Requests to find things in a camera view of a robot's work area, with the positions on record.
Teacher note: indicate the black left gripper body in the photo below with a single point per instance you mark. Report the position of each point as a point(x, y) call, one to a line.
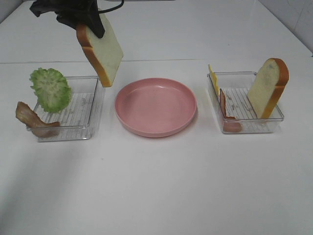
point(84, 11)

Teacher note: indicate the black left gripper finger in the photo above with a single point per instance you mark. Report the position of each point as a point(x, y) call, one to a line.
point(71, 23)
point(96, 24)

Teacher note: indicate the bread slice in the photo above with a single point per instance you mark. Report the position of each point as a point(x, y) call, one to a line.
point(104, 54)
point(268, 86)

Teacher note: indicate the green lettuce leaf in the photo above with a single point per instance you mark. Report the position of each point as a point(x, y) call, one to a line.
point(51, 89)

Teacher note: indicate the bacon strip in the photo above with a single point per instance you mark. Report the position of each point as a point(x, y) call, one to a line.
point(231, 125)
point(27, 116)

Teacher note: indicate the yellow cheese slice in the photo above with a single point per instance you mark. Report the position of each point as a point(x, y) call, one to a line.
point(213, 79)

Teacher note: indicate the left clear plastic tray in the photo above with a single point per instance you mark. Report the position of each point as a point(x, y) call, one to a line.
point(80, 119)

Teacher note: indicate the clear plastic tray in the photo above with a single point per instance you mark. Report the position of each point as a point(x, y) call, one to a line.
point(235, 86)
point(80, 119)

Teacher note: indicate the pink round plate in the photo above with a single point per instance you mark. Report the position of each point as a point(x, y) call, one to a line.
point(155, 107)

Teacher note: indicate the right clear plastic tray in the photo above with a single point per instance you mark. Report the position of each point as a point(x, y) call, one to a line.
point(235, 86)

